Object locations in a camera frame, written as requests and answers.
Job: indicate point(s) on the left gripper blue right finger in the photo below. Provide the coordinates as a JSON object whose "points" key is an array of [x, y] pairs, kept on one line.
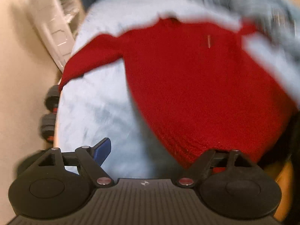
{"points": [[197, 172]]}

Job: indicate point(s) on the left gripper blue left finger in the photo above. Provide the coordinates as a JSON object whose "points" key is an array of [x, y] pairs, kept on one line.
{"points": [[90, 160]]}

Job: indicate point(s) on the red knit sweater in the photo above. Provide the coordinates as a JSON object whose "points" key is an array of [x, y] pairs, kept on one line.
{"points": [[195, 85]]}

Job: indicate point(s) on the light blue bed sheet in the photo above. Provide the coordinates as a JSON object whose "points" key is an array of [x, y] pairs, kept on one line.
{"points": [[99, 104]]}

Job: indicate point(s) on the black dumbbell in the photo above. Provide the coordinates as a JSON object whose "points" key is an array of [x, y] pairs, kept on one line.
{"points": [[48, 121]]}

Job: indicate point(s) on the black backpack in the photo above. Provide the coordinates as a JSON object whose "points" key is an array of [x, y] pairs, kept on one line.
{"points": [[28, 161]]}

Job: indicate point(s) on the white shelf unit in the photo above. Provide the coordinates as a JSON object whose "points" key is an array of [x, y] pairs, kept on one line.
{"points": [[74, 14]]}

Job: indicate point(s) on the grey-blue fleece blanket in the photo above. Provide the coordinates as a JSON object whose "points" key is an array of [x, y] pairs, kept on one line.
{"points": [[278, 19]]}

